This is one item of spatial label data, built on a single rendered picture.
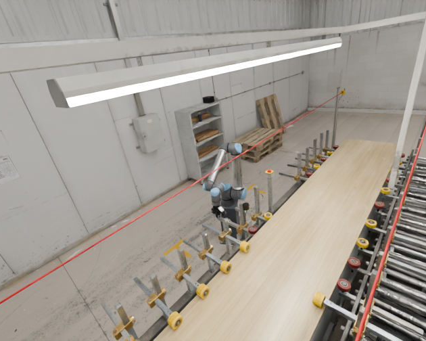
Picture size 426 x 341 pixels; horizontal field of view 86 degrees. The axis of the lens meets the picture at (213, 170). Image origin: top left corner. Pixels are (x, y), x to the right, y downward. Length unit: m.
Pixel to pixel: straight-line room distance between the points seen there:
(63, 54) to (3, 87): 2.97
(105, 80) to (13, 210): 3.32
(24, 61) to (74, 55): 0.12
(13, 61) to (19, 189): 3.22
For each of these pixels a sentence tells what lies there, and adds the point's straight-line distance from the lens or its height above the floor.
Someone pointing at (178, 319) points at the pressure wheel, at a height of 0.97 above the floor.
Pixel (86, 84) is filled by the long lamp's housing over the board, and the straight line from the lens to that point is 0.81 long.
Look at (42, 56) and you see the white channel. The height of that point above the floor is 2.44.
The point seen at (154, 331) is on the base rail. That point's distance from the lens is 2.03.
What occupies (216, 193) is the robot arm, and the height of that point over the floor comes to 1.18.
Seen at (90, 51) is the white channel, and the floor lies 2.44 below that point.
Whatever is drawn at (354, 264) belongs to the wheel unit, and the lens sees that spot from 2.05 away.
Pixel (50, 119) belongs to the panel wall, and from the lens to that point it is 3.84.
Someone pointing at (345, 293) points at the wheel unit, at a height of 0.82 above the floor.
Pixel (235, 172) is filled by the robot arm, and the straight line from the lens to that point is 2.78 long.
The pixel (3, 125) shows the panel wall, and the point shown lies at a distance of 3.78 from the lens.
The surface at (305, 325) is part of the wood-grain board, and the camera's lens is 1.71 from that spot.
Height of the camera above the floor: 2.37
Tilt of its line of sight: 26 degrees down
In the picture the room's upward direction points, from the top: 9 degrees counter-clockwise
